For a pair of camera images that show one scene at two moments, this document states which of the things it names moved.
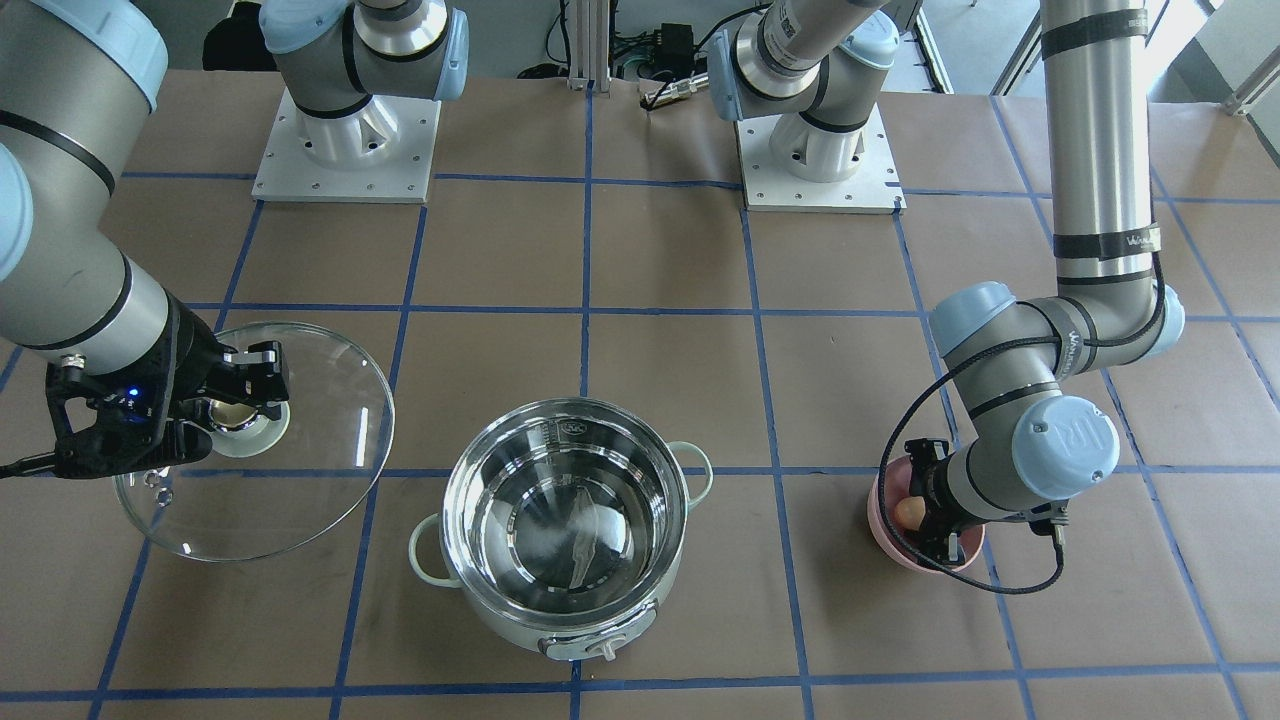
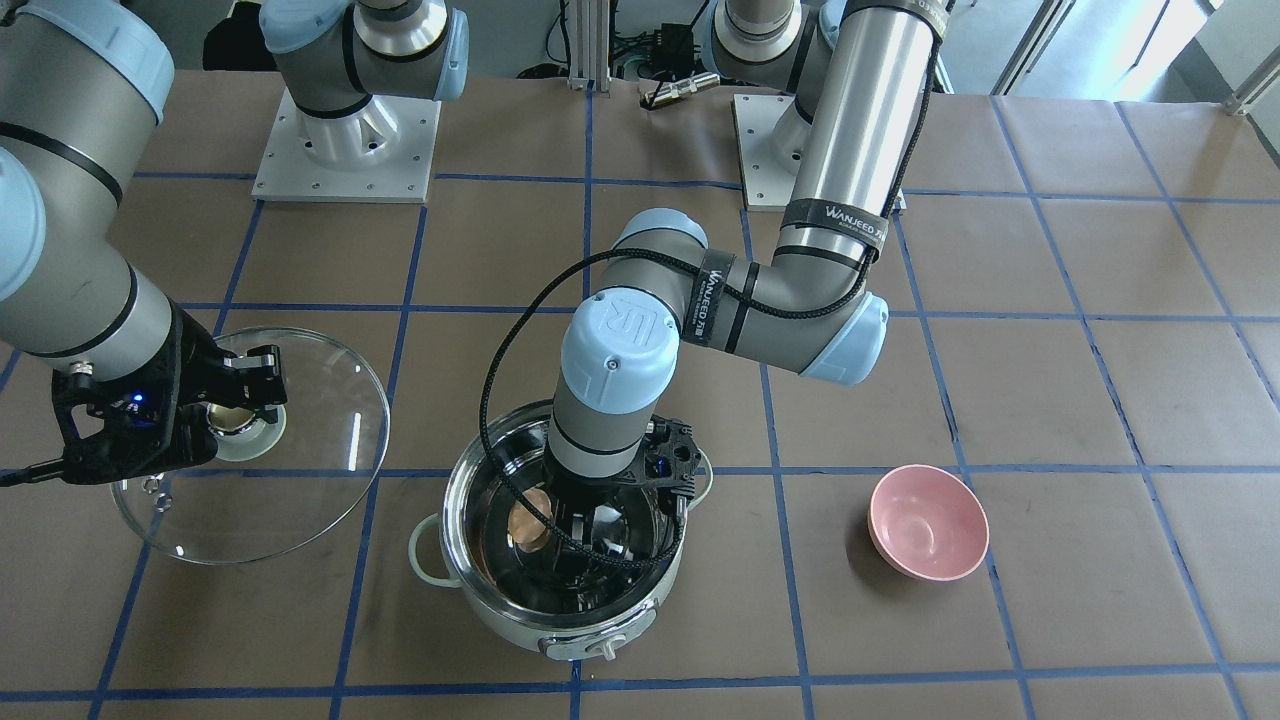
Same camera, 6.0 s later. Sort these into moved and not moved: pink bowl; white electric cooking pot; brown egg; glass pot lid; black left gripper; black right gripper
Moved: black left gripper; brown egg
Not moved: glass pot lid; black right gripper; white electric cooking pot; pink bowl
